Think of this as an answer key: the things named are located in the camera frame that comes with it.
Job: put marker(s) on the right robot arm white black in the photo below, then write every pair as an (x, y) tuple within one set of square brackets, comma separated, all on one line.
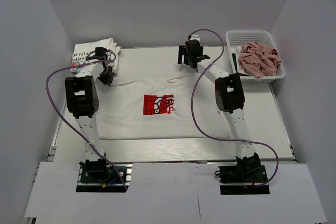
[(230, 99)]

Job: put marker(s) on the green and white t-shirt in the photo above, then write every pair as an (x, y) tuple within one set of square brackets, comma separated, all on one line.
[(235, 52)]

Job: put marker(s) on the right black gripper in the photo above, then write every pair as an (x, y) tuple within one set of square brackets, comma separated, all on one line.
[(182, 51)]

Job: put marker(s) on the white plastic basket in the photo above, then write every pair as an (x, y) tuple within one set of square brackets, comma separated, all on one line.
[(238, 37)]

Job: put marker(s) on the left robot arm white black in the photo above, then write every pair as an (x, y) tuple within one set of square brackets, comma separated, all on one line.
[(83, 102)]

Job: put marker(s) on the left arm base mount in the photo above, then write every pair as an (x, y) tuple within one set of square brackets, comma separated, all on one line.
[(101, 177)]

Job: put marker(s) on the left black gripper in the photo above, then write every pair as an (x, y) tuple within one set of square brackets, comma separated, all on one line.
[(108, 80)]

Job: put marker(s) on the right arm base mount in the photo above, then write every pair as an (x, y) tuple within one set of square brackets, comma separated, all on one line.
[(233, 183)]

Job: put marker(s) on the white coca-cola t-shirt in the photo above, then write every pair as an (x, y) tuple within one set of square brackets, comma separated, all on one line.
[(159, 108)]

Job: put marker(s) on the pink t-shirt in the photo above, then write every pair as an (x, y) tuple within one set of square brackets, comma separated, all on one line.
[(259, 60)]

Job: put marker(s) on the folded white printed t-shirts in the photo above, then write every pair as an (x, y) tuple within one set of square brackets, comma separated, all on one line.
[(82, 50)]

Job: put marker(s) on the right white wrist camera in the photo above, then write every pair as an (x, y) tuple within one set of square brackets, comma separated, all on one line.
[(194, 37)]

